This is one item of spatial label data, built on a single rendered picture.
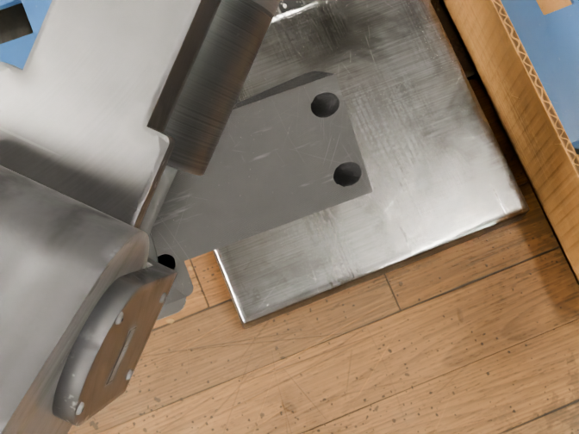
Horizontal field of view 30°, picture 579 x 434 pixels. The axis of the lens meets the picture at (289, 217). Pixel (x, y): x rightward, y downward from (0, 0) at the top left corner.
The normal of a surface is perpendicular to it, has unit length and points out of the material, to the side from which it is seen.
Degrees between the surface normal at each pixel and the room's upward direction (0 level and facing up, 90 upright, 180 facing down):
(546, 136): 90
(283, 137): 26
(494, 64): 90
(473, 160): 0
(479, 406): 0
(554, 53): 0
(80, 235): 40
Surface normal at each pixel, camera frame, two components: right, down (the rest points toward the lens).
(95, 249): 0.26, -0.70
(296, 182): 0.18, 0.16
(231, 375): 0.03, -0.25
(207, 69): 0.60, 0.33
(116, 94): -0.11, 0.03
